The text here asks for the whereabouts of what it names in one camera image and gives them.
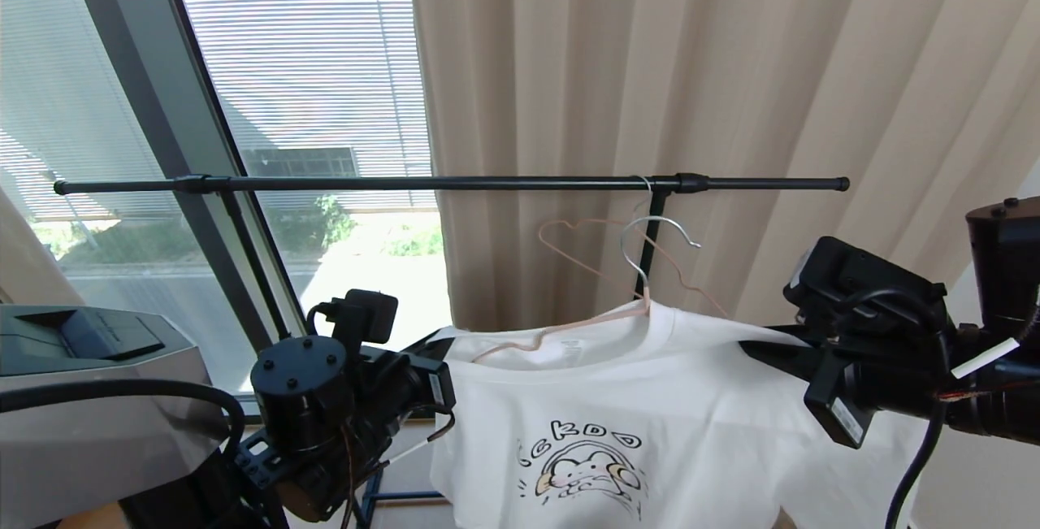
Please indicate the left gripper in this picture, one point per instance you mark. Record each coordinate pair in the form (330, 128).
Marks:
(406, 391)

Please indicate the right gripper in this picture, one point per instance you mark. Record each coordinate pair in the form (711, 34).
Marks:
(853, 395)

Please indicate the white printed t-shirt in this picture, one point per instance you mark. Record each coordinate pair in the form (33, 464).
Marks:
(691, 399)

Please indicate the pink clothes hanger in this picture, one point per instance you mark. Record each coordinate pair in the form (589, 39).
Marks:
(585, 323)
(569, 257)

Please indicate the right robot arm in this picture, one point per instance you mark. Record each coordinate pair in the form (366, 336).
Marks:
(999, 293)

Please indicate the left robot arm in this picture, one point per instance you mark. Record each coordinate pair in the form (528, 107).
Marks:
(81, 431)

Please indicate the black clothes rack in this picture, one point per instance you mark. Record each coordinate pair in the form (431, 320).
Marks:
(406, 184)

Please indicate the window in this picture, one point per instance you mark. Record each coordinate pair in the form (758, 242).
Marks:
(325, 90)

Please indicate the beige curtain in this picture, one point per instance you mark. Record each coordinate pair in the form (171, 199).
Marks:
(731, 66)
(32, 261)

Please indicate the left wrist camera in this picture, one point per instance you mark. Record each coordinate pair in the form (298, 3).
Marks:
(361, 318)

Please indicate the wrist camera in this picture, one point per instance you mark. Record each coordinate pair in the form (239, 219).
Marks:
(861, 285)
(361, 318)

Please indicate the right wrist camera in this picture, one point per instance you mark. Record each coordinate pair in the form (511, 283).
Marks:
(861, 285)

